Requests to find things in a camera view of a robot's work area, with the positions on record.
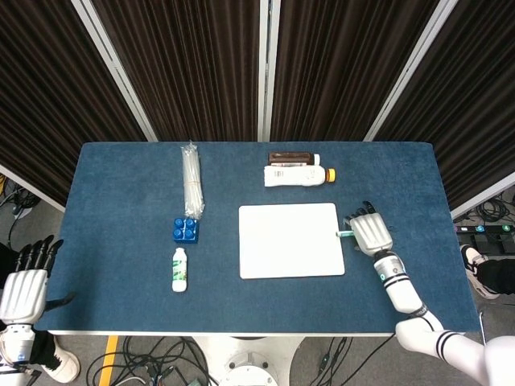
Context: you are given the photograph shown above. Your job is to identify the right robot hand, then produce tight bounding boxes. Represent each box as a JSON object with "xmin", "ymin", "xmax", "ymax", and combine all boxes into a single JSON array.
[{"xmin": 342, "ymin": 200, "xmax": 394, "ymax": 259}]

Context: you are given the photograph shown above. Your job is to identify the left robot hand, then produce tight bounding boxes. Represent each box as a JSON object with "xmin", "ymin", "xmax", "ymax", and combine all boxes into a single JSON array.
[{"xmin": 0, "ymin": 235, "xmax": 76, "ymax": 325}]

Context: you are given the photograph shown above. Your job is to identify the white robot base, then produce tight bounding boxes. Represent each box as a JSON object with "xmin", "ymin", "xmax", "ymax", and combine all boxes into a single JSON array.
[{"xmin": 188, "ymin": 334, "xmax": 311, "ymax": 386}]

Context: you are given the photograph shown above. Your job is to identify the white drawing board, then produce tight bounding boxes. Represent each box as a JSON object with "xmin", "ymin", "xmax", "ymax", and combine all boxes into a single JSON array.
[{"xmin": 237, "ymin": 202, "xmax": 346, "ymax": 280}]

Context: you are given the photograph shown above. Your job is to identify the white bottle orange cap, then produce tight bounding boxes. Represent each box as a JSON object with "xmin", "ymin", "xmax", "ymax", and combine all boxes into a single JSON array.
[{"xmin": 263, "ymin": 165, "xmax": 337, "ymax": 188}]

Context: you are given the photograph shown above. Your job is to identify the brown bottle white cap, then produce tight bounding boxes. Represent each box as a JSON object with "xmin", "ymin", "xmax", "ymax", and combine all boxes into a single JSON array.
[{"xmin": 267, "ymin": 151, "xmax": 322, "ymax": 167}]

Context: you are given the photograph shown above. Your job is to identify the yellow floor tape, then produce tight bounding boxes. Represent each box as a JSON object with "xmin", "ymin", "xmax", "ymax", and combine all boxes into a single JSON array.
[{"xmin": 98, "ymin": 335, "xmax": 120, "ymax": 386}]

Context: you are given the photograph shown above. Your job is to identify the black white sneaker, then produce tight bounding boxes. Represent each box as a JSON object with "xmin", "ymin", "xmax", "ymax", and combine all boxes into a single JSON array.
[{"xmin": 459, "ymin": 243, "xmax": 502, "ymax": 300}]

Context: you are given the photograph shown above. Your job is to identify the blue table mat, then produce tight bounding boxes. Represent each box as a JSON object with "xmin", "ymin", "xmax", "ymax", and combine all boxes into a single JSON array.
[{"xmin": 38, "ymin": 141, "xmax": 482, "ymax": 335}]

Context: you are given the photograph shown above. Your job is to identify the small white green bottle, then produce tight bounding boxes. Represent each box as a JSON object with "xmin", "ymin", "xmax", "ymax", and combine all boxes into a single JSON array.
[{"xmin": 171, "ymin": 247, "xmax": 189, "ymax": 294}]

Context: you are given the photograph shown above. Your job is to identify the dark brown curtain panel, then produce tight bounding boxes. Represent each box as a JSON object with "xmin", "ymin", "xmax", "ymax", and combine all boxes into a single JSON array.
[
  {"xmin": 92, "ymin": 0, "xmax": 262, "ymax": 142},
  {"xmin": 376, "ymin": 0, "xmax": 515, "ymax": 211},
  {"xmin": 270, "ymin": 0, "xmax": 440, "ymax": 142},
  {"xmin": 0, "ymin": 0, "xmax": 146, "ymax": 207}
]

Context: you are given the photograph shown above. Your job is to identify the blue building block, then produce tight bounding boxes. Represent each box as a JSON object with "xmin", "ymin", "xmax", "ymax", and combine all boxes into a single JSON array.
[{"xmin": 172, "ymin": 217, "xmax": 200, "ymax": 244}]

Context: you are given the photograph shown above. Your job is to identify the bundle of clear straws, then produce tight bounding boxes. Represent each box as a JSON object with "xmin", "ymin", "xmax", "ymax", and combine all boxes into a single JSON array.
[{"xmin": 181, "ymin": 140, "xmax": 207, "ymax": 220}]

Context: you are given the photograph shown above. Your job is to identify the black floor cables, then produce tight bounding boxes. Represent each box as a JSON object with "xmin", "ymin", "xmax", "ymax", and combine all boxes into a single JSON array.
[{"xmin": 86, "ymin": 335, "xmax": 220, "ymax": 386}]

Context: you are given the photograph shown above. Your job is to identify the white partition post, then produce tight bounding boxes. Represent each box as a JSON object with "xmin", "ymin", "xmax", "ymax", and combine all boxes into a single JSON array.
[
  {"xmin": 71, "ymin": 0, "xmax": 159, "ymax": 142},
  {"xmin": 363, "ymin": 0, "xmax": 459, "ymax": 142},
  {"xmin": 256, "ymin": 0, "xmax": 282, "ymax": 142}
]

